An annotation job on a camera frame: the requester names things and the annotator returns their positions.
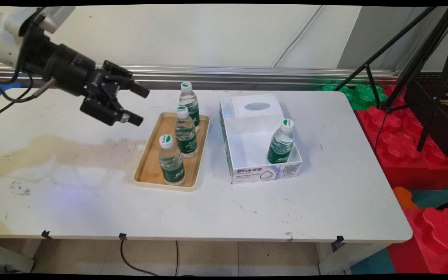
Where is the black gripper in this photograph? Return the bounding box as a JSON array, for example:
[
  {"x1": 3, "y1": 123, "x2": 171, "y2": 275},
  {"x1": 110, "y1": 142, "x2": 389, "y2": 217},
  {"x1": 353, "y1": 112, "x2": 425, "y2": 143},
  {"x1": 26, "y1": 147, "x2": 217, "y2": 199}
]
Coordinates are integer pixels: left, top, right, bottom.
[{"x1": 19, "y1": 23, "x2": 151, "y2": 127}]

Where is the clear water bottle green label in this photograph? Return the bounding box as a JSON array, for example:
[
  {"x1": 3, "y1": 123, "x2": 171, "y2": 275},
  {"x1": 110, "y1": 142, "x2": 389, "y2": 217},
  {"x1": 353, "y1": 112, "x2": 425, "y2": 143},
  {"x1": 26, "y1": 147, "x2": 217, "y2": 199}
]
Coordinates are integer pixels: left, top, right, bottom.
[
  {"x1": 179, "y1": 82, "x2": 200, "y2": 132},
  {"x1": 158, "y1": 134, "x2": 186, "y2": 186},
  {"x1": 267, "y1": 119, "x2": 295, "y2": 165},
  {"x1": 174, "y1": 106, "x2": 198, "y2": 159}
]

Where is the wooden tray cream rim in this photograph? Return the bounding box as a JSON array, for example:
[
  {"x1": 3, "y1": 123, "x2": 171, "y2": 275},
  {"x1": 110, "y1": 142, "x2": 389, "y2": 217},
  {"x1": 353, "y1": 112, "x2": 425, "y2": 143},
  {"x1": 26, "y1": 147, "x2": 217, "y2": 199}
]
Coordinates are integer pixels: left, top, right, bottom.
[{"x1": 133, "y1": 112, "x2": 211, "y2": 192}]

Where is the white printed cardboard box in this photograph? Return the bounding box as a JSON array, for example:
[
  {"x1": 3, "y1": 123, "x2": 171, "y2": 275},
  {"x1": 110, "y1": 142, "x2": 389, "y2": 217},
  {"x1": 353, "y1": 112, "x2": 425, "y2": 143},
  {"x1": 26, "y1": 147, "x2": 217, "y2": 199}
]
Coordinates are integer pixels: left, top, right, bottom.
[{"x1": 219, "y1": 93, "x2": 303, "y2": 185}]

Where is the white table leg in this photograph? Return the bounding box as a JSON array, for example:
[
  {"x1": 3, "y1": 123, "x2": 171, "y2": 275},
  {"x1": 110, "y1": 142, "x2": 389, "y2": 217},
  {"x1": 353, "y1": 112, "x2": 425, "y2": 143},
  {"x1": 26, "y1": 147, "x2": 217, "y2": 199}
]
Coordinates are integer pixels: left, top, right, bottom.
[
  {"x1": 0, "y1": 240, "x2": 36, "y2": 275},
  {"x1": 317, "y1": 243, "x2": 389, "y2": 276}
]

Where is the green foam block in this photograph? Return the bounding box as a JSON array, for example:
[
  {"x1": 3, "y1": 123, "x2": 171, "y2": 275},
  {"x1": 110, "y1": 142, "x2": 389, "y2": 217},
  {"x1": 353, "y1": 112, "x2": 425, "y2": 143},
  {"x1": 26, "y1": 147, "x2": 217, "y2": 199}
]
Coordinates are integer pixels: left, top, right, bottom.
[{"x1": 314, "y1": 83, "x2": 389, "y2": 112}]

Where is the large red foam block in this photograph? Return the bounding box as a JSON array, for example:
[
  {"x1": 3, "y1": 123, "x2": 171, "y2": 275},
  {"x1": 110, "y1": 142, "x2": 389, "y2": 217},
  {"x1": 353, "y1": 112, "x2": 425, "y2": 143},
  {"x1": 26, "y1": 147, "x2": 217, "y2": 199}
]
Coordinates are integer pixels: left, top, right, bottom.
[{"x1": 355, "y1": 85, "x2": 448, "y2": 191}]

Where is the orange foam piece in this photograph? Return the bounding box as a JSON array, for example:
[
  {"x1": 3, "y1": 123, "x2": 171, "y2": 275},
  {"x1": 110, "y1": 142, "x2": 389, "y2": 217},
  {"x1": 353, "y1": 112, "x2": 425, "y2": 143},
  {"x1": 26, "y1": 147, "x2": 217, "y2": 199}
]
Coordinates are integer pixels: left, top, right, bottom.
[{"x1": 393, "y1": 186, "x2": 420, "y2": 210}]

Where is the black tripod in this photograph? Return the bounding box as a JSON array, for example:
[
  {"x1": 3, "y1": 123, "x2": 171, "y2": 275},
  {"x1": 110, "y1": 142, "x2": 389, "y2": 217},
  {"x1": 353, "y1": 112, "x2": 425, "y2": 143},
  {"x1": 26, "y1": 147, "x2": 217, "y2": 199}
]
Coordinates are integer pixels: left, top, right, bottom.
[{"x1": 333, "y1": 6, "x2": 448, "y2": 153}]

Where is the teal floor mat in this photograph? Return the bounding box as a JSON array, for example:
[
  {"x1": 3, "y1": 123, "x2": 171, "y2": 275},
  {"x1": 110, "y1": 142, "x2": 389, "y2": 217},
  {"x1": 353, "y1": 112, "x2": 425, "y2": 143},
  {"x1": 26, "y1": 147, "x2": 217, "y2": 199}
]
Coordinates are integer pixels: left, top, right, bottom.
[{"x1": 408, "y1": 189, "x2": 448, "y2": 210}]

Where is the dark brown cabinet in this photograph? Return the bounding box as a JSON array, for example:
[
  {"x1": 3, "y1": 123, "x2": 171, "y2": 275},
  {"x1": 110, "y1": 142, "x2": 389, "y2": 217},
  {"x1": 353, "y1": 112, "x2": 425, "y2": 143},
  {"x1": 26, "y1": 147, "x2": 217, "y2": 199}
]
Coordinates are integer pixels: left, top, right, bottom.
[{"x1": 404, "y1": 72, "x2": 448, "y2": 162}]

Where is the black cable with metal plug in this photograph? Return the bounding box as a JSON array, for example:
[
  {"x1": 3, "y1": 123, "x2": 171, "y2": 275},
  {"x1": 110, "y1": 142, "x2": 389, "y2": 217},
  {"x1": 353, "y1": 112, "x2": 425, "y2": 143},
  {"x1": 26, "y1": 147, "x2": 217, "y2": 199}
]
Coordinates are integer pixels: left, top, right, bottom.
[{"x1": 0, "y1": 60, "x2": 56, "y2": 103}]

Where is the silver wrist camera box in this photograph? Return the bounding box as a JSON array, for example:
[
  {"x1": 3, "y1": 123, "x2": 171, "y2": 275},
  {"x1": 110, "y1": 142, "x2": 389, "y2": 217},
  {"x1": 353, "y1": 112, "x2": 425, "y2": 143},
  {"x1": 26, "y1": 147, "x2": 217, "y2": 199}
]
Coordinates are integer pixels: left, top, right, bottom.
[{"x1": 37, "y1": 6, "x2": 76, "y2": 35}]

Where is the long black arm cable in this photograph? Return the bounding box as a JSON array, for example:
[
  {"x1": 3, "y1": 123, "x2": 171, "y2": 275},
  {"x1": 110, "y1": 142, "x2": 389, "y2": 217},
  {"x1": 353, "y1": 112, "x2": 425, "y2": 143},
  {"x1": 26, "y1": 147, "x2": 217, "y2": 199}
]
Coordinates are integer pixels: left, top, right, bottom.
[{"x1": 0, "y1": 72, "x2": 34, "y2": 121}]

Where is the aluminium wall rail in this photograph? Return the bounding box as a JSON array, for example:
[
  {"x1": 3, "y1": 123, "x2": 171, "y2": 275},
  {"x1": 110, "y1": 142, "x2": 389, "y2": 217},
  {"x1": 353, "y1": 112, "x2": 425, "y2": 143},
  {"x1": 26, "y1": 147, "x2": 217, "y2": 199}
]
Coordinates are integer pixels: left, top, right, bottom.
[{"x1": 0, "y1": 63, "x2": 400, "y2": 91}]

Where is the black cable under table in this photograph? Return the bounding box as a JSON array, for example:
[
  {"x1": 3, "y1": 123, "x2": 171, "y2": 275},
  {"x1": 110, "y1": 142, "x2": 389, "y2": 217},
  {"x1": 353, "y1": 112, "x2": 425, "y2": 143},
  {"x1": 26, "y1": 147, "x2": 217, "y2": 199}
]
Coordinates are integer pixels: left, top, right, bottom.
[{"x1": 120, "y1": 239, "x2": 159, "y2": 277}]

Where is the thin black tripod cable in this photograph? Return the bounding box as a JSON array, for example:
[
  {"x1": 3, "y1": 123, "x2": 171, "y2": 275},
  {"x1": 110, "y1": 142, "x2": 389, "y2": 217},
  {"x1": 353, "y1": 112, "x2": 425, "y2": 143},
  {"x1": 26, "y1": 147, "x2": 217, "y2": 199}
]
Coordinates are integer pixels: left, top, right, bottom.
[{"x1": 374, "y1": 111, "x2": 389, "y2": 154}]

